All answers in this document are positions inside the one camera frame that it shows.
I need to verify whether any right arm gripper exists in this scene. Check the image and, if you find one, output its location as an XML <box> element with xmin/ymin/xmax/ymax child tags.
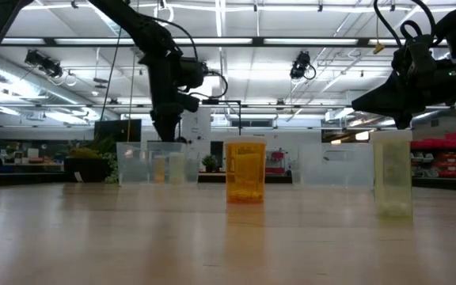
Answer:
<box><xmin>351</xmin><ymin>70</ymin><xmax>456</xmax><ymax>130</ymax></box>

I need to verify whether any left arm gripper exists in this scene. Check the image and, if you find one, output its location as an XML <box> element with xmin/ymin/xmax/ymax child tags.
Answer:
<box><xmin>148</xmin><ymin>59</ymin><xmax>182</xmax><ymax>143</ymax></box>

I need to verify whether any small yellow-green pill bottle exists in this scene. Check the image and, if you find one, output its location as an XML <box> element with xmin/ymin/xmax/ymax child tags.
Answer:
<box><xmin>169</xmin><ymin>152</ymin><xmax>185</xmax><ymax>184</ymax></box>

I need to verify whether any small orange pill bottle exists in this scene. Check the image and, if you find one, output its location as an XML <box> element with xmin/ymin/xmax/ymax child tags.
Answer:
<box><xmin>153</xmin><ymin>154</ymin><xmax>168</xmax><ymax>184</ymax></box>

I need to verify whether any large yellow-green pill bottle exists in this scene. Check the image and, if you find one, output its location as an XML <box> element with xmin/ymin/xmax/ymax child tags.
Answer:
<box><xmin>370</xmin><ymin>130</ymin><xmax>414</xmax><ymax>219</ymax></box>

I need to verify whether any large orange pill bottle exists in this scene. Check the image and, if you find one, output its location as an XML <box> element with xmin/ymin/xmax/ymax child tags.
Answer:
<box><xmin>223</xmin><ymin>136</ymin><xmax>268</xmax><ymax>205</ymax></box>

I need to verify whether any clear plastic bin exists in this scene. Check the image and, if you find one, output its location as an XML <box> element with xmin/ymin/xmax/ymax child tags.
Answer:
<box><xmin>116</xmin><ymin>141</ymin><xmax>201</xmax><ymax>186</ymax></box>
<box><xmin>293</xmin><ymin>142</ymin><xmax>374</xmax><ymax>187</ymax></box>

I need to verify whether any white cabinet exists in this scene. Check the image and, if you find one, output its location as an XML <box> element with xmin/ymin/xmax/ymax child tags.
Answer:
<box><xmin>180</xmin><ymin>107</ymin><xmax>212</xmax><ymax>173</ymax></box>

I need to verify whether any black monitor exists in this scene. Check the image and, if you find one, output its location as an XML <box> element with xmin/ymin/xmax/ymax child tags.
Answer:
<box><xmin>93</xmin><ymin>118</ymin><xmax>143</xmax><ymax>143</ymax></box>

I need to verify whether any yellow hanging connector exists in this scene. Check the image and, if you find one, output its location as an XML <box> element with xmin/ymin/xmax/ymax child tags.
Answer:
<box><xmin>372</xmin><ymin>15</ymin><xmax>386</xmax><ymax>55</ymax></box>

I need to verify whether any small background potted plant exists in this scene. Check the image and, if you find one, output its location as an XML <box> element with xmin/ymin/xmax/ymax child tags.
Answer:
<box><xmin>201</xmin><ymin>154</ymin><xmax>219</xmax><ymax>173</ymax></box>

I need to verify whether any potted green succulent plant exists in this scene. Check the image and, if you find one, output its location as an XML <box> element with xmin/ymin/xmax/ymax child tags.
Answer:
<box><xmin>63</xmin><ymin>134</ymin><xmax>120</xmax><ymax>184</ymax></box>

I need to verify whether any red storage bins shelf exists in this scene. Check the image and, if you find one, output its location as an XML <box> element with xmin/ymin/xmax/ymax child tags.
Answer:
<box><xmin>409</xmin><ymin>132</ymin><xmax>456</xmax><ymax>179</ymax></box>

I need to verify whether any red white machine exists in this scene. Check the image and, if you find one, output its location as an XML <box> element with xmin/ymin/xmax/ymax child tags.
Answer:
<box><xmin>268</xmin><ymin>149</ymin><xmax>287</xmax><ymax>175</ymax></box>

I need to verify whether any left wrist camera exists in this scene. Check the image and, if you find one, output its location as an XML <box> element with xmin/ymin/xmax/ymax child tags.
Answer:
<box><xmin>176</xmin><ymin>93</ymin><xmax>200</xmax><ymax>113</ymax></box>

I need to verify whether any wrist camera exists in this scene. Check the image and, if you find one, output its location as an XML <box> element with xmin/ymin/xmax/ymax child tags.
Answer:
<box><xmin>404</xmin><ymin>34</ymin><xmax>437</xmax><ymax>80</ymax></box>
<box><xmin>176</xmin><ymin>93</ymin><xmax>200</xmax><ymax>113</ymax></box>

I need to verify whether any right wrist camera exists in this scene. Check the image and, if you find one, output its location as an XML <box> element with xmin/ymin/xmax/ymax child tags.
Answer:
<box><xmin>404</xmin><ymin>34</ymin><xmax>437</xmax><ymax>80</ymax></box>

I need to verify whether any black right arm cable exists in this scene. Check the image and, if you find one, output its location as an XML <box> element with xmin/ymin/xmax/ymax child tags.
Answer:
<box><xmin>372</xmin><ymin>0</ymin><xmax>439</xmax><ymax>48</ymax></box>

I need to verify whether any black rig camera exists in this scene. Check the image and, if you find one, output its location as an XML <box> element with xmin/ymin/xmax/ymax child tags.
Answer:
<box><xmin>24</xmin><ymin>49</ymin><xmax>65</xmax><ymax>78</ymax></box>
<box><xmin>289</xmin><ymin>50</ymin><xmax>317</xmax><ymax>82</ymax></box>

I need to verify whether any white cable loop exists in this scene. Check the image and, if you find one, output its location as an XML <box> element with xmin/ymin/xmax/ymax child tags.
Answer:
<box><xmin>156</xmin><ymin>0</ymin><xmax>175</xmax><ymax>27</ymax></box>

